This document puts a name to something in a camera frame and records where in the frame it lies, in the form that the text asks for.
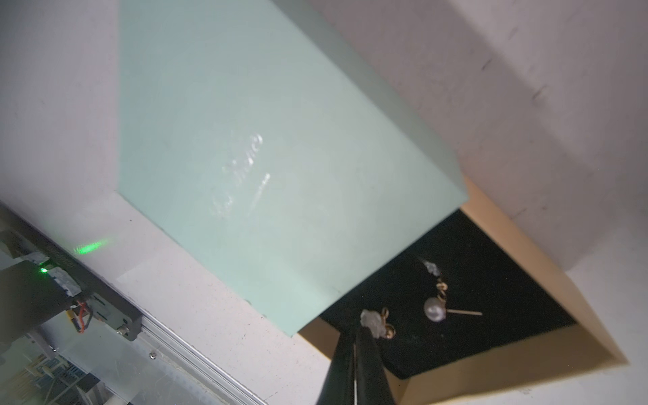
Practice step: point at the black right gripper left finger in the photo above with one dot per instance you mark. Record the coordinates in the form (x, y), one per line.
(339, 385)

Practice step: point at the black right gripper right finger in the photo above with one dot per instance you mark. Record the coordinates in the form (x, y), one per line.
(372, 385)

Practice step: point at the gold pearl earring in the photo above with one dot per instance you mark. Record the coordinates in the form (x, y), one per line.
(435, 308)

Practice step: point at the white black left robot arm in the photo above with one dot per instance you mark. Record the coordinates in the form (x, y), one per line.
(33, 290)

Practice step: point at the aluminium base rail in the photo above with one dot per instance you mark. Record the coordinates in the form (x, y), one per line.
(139, 358)

